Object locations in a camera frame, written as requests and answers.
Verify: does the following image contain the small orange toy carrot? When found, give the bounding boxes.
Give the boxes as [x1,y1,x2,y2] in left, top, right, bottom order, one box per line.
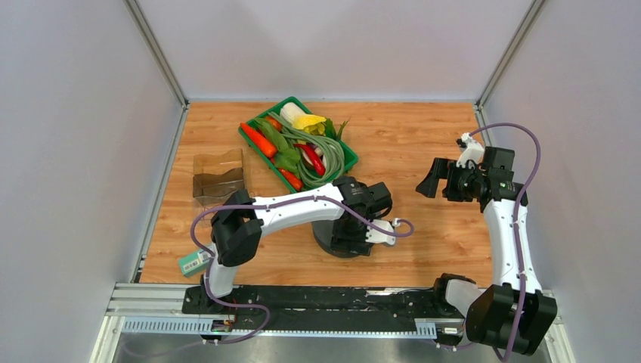
[277,168,304,192]

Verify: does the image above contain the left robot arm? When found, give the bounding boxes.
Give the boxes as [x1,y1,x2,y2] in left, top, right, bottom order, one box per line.
[193,176,401,314]

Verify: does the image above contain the red toy chili pepper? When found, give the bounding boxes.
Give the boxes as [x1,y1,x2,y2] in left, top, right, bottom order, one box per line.
[293,144,326,176]

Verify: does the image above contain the green toy long beans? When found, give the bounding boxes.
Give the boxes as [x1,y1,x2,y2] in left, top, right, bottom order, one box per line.
[268,111,347,188]

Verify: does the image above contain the white slotted cable duct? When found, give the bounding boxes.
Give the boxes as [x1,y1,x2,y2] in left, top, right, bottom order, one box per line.
[122,318,437,340]

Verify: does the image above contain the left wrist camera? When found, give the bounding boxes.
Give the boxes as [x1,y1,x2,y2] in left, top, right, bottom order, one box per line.
[365,219,400,247]

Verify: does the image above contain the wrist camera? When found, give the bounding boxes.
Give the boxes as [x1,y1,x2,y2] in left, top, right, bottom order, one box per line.
[365,219,400,247]
[456,132,485,168]

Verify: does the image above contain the grey perforated cable spool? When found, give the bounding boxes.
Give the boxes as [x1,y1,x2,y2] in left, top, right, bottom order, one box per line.
[311,221,369,259]

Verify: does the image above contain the clear plastic container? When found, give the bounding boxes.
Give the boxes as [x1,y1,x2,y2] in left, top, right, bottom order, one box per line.
[192,148,246,209]

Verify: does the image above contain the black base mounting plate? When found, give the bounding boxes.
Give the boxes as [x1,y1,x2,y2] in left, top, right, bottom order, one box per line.
[181,285,463,333]

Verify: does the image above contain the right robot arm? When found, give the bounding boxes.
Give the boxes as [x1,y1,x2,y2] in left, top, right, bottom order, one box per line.
[416,147,558,355]

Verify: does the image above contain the teal cardboard box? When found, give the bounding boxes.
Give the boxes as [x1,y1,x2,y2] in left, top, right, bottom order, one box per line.
[178,250,211,278]

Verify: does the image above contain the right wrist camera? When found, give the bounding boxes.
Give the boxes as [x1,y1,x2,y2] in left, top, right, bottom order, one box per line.
[456,132,485,168]

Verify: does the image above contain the green plastic tray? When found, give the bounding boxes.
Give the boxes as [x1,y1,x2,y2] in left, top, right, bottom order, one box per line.
[238,96,358,193]

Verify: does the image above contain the yellow toy flower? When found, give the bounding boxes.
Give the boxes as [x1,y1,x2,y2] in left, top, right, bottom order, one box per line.
[293,114,327,135]

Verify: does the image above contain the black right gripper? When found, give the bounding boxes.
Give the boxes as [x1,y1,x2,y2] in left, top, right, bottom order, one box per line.
[415,157,485,202]

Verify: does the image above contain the white toy cabbage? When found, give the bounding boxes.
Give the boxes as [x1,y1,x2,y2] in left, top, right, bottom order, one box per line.
[279,102,306,126]

